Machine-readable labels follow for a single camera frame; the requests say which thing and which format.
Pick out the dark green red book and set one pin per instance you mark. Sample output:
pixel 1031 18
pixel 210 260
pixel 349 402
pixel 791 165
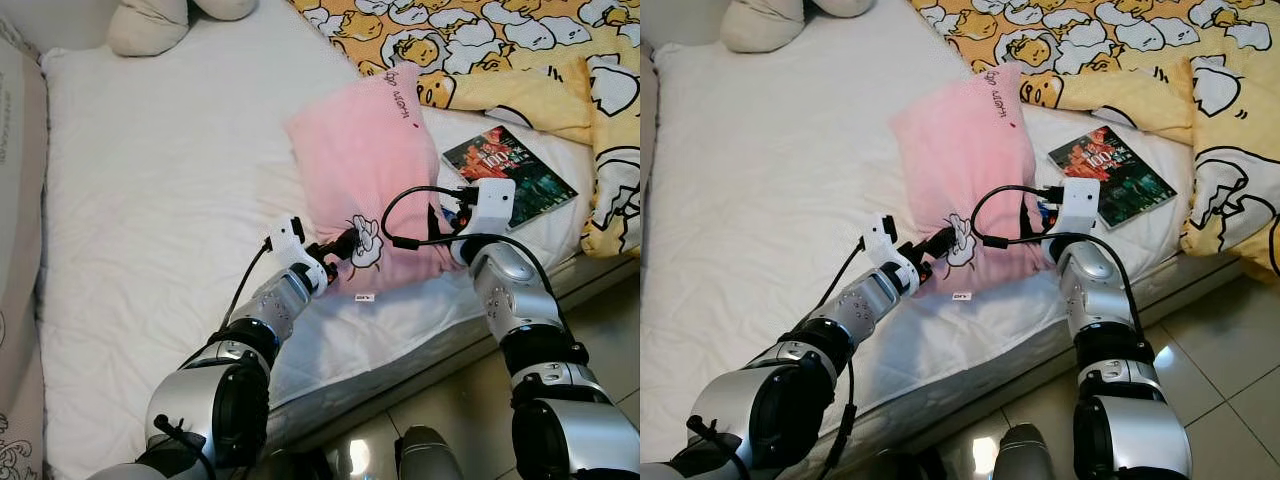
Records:
pixel 1130 175
pixel 530 175

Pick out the pink pillow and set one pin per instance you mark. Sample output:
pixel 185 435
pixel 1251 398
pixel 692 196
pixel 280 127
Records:
pixel 370 150
pixel 960 150

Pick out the yellow egg cartoon blanket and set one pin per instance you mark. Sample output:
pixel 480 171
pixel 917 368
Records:
pixel 1150 30
pixel 520 30

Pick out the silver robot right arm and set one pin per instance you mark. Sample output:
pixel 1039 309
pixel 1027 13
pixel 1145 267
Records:
pixel 510 290
pixel 1090 280

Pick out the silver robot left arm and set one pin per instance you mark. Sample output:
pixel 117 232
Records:
pixel 800 400
pixel 215 400

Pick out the grey bed base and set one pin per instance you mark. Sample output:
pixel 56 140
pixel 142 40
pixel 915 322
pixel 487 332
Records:
pixel 450 345
pixel 1020 350

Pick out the white mattress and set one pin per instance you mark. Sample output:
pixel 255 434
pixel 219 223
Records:
pixel 150 150
pixel 760 150

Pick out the grey robot right leg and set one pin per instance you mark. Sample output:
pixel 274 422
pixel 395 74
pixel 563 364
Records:
pixel 1025 455
pixel 430 455

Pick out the beige plush toy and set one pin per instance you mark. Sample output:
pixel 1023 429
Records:
pixel 145 25
pixel 760 25

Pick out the grey patterned cushion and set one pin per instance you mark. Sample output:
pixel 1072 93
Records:
pixel 15 200

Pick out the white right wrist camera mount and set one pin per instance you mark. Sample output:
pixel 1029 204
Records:
pixel 495 205
pixel 1078 205

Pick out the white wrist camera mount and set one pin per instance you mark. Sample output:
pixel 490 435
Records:
pixel 880 240
pixel 285 240
pixel 495 205
pixel 1078 205

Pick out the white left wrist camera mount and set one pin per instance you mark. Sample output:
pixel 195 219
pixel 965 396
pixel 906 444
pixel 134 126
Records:
pixel 880 240
pixel 285 240

